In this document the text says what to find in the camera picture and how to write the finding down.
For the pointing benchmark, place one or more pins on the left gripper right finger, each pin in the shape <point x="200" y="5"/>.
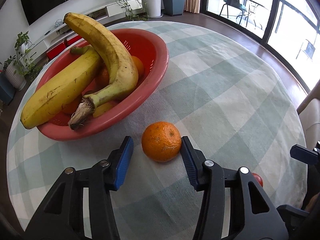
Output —
<point x="252" y="214"/>

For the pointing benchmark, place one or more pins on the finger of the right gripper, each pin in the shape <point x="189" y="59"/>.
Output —
<point x="300" y="153"/>
<point x="297" y="221"/>

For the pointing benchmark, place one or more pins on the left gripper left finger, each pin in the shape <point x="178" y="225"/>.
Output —
<point x="60" y="214"/>

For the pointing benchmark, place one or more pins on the wrinkled mandarin orange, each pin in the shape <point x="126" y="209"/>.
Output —
<point x="161" y="141"/>

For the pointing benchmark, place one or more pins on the large yellow banana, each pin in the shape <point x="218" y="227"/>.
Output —
<point x="61" y="90"/>

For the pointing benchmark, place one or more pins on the spotted ripe banana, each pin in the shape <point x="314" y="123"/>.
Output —
<point x="122" y="72"/>

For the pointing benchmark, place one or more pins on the smooth orange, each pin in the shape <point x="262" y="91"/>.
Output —
<point x="139" y="65"/>

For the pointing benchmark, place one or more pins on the beige sofa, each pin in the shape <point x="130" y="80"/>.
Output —
<point x="308" y="112"/>

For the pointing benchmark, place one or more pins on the checkered green white tablecloth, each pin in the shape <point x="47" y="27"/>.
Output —
<point x="231" y="105"/>

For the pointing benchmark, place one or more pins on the red tomato in bowl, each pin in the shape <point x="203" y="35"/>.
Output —
<point x="72" y="107"/>

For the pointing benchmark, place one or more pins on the small yellow-green fruit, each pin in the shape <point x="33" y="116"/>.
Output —
<point x="104" y="108"/>

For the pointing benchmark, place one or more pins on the plant in dark blue pot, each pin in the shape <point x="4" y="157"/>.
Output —
<point x="7" y="91"/>

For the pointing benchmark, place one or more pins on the orange in bowl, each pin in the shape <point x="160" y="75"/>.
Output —
<point x="102" y="77"/>

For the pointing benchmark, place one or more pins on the plant in ribbed white pot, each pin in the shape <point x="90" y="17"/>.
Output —
<point x="12" y="74"/>

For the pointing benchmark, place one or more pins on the vine plant on console end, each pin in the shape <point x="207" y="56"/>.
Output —
<point x="24" y="61"/>

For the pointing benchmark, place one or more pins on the black balcony chair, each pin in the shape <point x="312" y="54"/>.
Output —
<point x="235" y="4"/>

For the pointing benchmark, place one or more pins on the red storage box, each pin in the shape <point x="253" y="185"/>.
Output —
<point x="56" y="50"/>
<point x="71" y="39"/>

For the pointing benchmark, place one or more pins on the white tv console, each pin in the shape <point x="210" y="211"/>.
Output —
<point x="87" y="23"/>

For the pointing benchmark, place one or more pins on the red plastic colander bowl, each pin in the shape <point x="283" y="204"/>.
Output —
<point x="153" y="52"/>

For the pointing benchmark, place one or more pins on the trailing vine plant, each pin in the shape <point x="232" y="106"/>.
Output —
<point x="134" y="9"/>

